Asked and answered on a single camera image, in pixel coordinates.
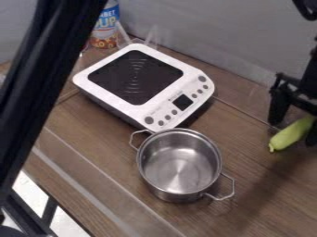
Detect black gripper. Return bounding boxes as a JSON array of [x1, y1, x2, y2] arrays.
[[268, 46, 317, 146]]

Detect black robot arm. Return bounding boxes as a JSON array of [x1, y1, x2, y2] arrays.
[[0, 0, 206, 203]]

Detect white and black stove top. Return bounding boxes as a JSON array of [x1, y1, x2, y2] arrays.
[[74, 44, 216, 132]]

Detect stainless steel pot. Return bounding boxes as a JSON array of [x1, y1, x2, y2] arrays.
[[129, 128, 236, 203]]

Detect clear acrylic barrier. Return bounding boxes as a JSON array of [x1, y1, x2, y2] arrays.
[[32, 128, 186, 237]]

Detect alphabet soup can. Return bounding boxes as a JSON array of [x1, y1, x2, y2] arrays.
[[90, 0, 121, 49]]

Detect black metal table frame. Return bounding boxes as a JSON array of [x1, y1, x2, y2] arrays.
[[0, 191, 59, 237]]

